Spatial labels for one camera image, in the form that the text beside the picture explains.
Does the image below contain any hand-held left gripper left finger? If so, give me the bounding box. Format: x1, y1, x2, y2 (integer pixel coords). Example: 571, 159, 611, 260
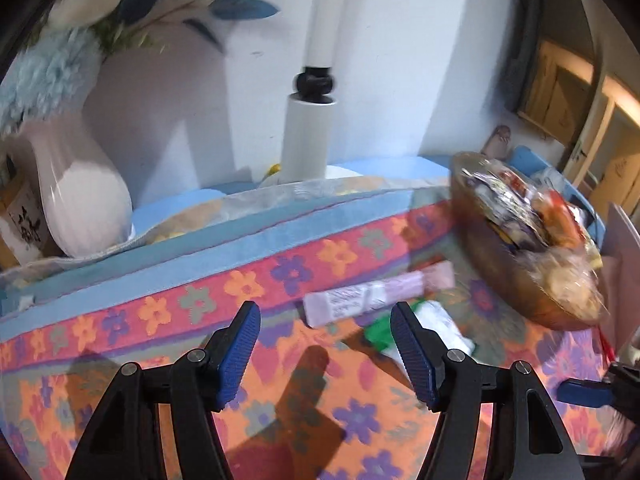
65, 301, 262, 480

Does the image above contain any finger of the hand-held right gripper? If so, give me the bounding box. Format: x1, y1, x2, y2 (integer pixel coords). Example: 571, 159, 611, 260
556, 379, 615, 409

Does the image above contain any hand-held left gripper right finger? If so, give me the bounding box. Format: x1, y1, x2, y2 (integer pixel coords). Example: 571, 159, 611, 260
389, 301, 586, 480

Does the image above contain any white and green packet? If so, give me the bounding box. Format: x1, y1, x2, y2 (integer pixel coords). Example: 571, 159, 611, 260
364, 299, 475, 361

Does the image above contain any pink snack packet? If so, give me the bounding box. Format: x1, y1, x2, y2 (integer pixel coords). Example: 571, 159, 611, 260
303, 260, 457, 329

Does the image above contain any woven wooden basket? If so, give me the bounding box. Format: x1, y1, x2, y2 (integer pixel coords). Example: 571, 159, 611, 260
450, 151, 610, 332

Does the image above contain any pile of bagged snacks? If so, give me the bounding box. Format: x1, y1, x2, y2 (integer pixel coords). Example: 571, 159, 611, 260
460, 157, 608, 318

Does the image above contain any floral woven cloth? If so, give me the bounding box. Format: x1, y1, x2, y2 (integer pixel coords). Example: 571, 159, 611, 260
0, 195, 621, 480

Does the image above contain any translucent table cover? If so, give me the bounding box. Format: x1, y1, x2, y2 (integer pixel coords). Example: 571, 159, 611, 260
0, 175, 451, 286

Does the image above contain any white ribbed vase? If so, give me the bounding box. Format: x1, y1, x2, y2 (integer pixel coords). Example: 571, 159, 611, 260
22, 110, 135, 259

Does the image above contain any blue plastic container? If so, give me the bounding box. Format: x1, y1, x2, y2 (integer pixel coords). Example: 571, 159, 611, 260
510, 145, 608, 241

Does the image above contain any white desk lamp stand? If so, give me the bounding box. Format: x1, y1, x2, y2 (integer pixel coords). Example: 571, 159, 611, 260
257, 0, 363, 188

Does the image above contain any wooden pen holder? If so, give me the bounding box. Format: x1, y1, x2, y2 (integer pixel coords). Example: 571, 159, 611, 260
0, 152, 63, 268

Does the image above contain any wooden door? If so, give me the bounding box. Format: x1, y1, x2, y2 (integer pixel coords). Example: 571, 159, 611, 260
517, 37, 640, 211

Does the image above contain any dark framed panel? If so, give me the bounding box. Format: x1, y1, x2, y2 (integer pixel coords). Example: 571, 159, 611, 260
502, 0, 546, 113

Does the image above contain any artificial flower bouquet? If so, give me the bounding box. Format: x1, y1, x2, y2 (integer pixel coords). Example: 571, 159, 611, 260
0, 0, 281, 136

